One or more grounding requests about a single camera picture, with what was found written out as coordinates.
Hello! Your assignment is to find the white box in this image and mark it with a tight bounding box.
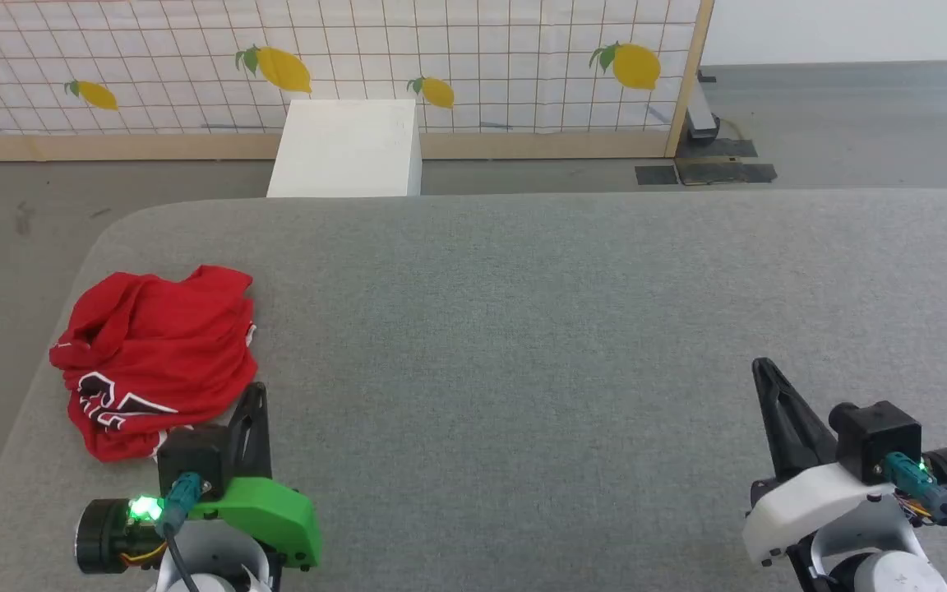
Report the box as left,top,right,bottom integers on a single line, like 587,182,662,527
266,99,424,199

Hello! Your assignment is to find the red and white jersey shirt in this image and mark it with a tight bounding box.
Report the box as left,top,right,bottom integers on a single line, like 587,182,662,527
49,265,259,463

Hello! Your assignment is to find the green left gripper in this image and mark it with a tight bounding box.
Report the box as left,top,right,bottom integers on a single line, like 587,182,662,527
191,382,323,571

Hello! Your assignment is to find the metal screen foot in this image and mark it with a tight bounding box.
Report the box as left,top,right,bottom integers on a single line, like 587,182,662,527
684,69,722,142

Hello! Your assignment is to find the lemon print partition screen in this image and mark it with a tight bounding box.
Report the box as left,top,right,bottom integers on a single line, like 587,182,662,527
0,0,717,162

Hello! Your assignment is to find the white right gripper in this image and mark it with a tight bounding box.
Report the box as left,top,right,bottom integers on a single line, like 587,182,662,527
741,357,895,570

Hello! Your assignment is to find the large black floor tape patch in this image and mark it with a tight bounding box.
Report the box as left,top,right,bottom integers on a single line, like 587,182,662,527
674,137,778,187

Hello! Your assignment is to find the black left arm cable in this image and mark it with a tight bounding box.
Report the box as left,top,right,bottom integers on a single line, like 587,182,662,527
153,472,213,592

